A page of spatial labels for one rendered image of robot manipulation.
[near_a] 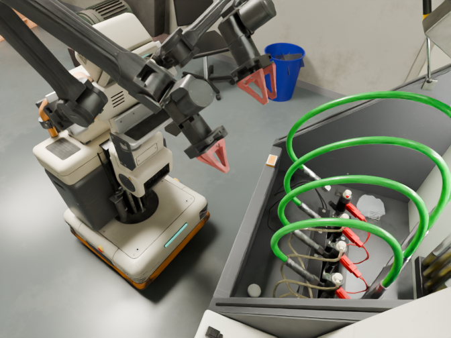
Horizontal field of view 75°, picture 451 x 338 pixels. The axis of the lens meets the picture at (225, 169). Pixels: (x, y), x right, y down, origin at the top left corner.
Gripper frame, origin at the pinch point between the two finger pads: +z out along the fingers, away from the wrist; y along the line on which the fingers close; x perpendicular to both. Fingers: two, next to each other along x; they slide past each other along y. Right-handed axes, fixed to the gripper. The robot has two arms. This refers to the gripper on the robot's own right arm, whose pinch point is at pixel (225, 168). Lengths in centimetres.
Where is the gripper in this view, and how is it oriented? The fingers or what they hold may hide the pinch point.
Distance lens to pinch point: 70.1
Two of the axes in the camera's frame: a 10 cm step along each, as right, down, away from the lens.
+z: 5.8, 7.8, 2.3
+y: 5.8, -2.0, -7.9
